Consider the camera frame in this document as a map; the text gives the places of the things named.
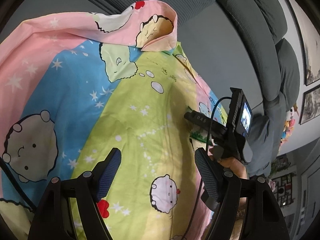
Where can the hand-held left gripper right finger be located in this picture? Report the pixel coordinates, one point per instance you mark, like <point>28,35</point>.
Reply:
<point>207,173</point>

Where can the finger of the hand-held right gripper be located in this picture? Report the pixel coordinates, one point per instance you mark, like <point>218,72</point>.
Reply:
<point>200,121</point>

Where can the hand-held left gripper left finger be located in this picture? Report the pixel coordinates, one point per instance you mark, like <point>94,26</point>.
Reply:
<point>107,173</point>

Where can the person's right forearm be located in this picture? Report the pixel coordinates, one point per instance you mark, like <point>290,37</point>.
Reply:
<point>241,208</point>

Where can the person's right hand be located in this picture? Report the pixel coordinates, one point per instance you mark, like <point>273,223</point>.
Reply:
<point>232,166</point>

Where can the colourful cartoon printed blanket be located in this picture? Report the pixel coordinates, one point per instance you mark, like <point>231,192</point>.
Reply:
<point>150,105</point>

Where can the colourful plush toy pile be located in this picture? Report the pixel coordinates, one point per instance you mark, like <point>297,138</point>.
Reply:
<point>290,125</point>

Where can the green potted plant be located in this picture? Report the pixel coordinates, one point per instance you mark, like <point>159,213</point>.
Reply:
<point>280,166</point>

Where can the small framed ink painting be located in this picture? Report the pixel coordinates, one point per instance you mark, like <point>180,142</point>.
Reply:
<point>311,105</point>

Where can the grey sofa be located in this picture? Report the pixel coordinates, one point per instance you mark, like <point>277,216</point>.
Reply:
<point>212,42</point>

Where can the white door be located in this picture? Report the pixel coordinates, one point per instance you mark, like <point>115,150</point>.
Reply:
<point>310,195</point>

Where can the large framed ink painting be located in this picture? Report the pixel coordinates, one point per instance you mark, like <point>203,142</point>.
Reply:
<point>310,42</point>

